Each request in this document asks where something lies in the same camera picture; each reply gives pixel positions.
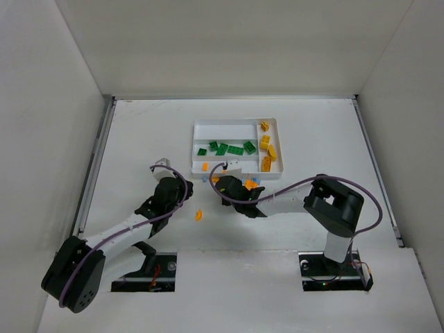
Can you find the green plate brick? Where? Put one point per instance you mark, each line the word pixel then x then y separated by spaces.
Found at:
pixel 235 150

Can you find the white divided sorting tray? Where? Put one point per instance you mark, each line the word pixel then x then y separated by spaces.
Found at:
pixel 254 144

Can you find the green two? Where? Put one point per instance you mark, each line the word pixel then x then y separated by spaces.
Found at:
pixel 222 149

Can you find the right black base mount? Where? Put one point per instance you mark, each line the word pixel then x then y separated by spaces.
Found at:
pixel 319 273

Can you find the long yellow brick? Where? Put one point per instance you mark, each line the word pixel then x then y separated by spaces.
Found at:
pixel 266 164

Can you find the green small square brick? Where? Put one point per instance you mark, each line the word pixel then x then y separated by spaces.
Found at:
pixel 214 146

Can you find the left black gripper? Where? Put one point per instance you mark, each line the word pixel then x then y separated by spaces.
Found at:
pixel 181 187

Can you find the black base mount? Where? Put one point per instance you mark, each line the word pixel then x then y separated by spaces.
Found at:
pixel 319 273
pixel 156 274

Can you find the orange curved piece lone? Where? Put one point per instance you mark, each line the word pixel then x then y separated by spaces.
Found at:
pixel 199 215

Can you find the orange ring lego piece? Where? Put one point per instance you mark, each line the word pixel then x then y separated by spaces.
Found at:
pixel 250 184

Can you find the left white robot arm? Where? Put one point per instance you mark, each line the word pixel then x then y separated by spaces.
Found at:
pixel 82 266

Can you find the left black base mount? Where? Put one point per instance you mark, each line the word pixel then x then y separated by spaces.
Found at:
pixel 156 274

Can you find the small yellow square brick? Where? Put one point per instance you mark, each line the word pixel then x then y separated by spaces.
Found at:
pixel 265 126

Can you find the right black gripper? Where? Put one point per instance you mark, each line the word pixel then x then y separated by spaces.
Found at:
pixel 225 185

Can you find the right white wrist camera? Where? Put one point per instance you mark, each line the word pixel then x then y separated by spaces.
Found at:
pixel 232 168

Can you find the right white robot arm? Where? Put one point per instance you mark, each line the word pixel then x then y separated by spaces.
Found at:
pixel 335 206

